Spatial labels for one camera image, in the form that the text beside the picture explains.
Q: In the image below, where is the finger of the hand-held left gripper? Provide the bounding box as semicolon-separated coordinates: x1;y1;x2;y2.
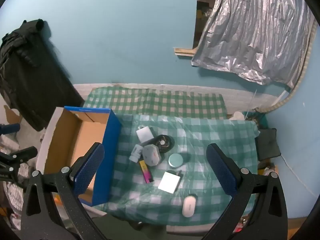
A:
0;147;38;182
0;123;20;135

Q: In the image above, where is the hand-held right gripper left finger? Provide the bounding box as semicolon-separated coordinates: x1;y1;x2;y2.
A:
21;142;108;240

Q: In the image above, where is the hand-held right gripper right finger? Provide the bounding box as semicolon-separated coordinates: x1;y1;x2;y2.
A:
200;143;289;240

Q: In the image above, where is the blue cardboard box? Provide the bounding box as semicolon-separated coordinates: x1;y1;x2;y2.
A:
44;106;123;205

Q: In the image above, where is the white earbud case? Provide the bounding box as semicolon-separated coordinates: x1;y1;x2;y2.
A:
181;195;197;218

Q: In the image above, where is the round green tin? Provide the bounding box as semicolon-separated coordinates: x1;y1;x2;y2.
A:
168;153;185;169

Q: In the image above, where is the small white bottle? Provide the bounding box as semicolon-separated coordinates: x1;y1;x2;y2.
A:
129;145;143;163

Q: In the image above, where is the white wall charger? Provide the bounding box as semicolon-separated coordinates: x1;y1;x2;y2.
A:
158;171;183;193
136;127;155;143

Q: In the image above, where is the pink and yellow lighter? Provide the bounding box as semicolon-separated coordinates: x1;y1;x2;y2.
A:
138;160;154;184

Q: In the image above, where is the small black fan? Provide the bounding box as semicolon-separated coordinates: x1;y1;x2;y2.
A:
152;135;175;153

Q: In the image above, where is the grey hexagonal case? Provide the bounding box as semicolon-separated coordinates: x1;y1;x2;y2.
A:
142;144;162;166

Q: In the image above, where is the striped cloth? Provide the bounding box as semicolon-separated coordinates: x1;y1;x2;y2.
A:
4;162;32;212

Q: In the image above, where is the large-check green tablecloth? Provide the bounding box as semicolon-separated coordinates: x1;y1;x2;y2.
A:
94;114;260;228

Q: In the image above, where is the black cushion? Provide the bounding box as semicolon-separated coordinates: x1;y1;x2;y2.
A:
255;128;281;161

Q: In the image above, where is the black hanging garment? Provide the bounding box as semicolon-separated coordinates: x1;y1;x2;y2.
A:
0;19;85;132

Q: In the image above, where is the small-check green tablecloth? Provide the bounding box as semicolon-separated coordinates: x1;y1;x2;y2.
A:
83;86;227;119

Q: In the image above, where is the wooden window ledge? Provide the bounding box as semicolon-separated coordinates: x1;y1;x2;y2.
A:
174;47;198;56

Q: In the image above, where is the silver foil curtain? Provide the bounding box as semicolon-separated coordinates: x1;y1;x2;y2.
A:
191;0;316;90

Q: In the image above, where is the beige braided cord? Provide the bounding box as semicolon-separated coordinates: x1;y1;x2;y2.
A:
270;26;317;111

